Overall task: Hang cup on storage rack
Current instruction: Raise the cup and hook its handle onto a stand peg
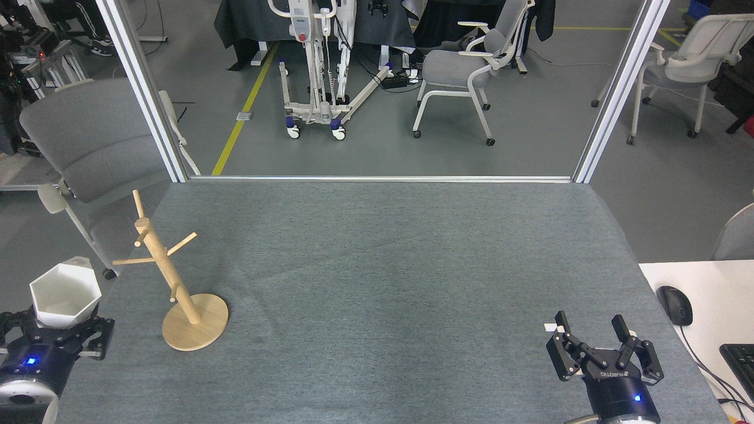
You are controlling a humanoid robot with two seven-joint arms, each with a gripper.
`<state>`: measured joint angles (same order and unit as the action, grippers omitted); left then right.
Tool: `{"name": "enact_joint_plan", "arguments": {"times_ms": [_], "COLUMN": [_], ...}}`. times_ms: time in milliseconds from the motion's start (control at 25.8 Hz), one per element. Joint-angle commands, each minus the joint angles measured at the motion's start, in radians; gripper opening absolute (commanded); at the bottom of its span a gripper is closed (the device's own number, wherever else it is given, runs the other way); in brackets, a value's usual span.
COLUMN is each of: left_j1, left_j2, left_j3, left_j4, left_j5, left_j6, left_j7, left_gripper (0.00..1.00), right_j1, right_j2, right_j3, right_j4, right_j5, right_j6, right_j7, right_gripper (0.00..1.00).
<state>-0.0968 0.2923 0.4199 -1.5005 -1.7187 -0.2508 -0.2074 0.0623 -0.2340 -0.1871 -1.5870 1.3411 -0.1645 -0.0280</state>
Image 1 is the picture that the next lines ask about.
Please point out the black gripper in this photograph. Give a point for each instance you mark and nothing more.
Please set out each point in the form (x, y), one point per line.
(38, 362)
(615, 391)

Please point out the white hexagonal cup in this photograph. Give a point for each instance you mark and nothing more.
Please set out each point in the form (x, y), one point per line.
(65, 294)

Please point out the wooden cup rack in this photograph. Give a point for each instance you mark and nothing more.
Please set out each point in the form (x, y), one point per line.
(191, 327)

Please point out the dark equipment rack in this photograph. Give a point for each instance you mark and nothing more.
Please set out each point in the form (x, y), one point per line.
(29, 53)

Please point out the black computer mouse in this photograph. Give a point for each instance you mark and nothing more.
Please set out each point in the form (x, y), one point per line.
(674, 305)

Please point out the white desk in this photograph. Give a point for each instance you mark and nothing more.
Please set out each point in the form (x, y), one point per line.
(718, 294)

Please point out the black keyboard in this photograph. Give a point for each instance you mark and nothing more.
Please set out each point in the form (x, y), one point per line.
(742, 365)

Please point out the grey chair backrest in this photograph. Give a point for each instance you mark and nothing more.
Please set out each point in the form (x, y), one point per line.
(739, 238)

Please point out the large grey office chair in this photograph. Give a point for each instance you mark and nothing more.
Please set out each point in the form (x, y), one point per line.
(94, 141)

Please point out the grey chair white mesh back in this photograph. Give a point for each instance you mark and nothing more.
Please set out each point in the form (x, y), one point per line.
(677, 73)

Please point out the black power strip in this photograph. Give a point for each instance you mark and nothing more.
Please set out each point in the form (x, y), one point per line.
(396, 81)

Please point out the white wheeled stand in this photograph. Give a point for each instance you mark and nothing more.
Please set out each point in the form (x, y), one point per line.
(324, 109)

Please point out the black table cloth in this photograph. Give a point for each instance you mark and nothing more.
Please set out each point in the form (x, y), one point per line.
(247, 23)

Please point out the silver frame post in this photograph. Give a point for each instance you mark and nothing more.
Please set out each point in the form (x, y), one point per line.
(144, 94)
(621, 94)

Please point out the silver frame rail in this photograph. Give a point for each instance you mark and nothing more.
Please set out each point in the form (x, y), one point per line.
(377, 178)

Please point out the grey chair white frame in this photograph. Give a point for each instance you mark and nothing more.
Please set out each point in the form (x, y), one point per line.
(453, 68)

